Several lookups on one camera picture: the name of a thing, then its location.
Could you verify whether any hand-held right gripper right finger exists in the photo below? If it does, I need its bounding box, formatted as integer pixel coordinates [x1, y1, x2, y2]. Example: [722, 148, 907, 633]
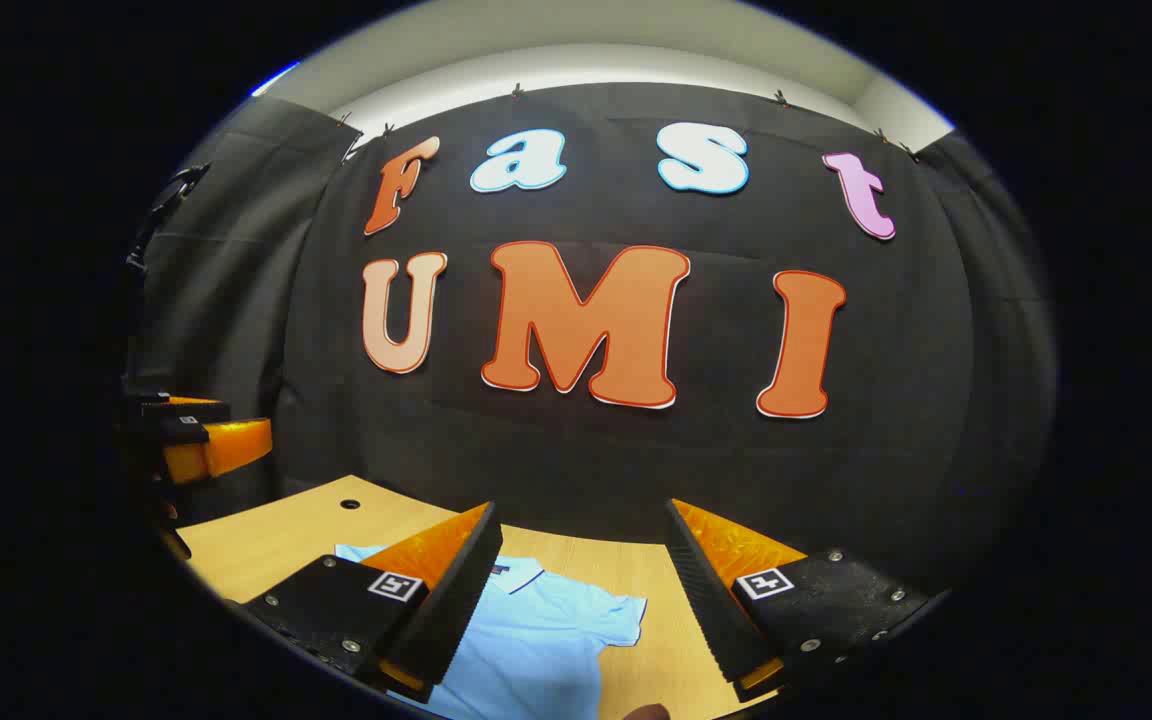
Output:
[664, 497, 942, 704]

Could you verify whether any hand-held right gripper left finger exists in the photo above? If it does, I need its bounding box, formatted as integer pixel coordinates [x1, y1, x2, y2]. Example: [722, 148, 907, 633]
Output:
[244, 501, 504, 704]

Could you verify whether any light blue polo T-shirt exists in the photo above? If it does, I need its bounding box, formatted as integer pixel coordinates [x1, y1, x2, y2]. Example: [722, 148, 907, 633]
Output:
[334, 543, 649, 720]

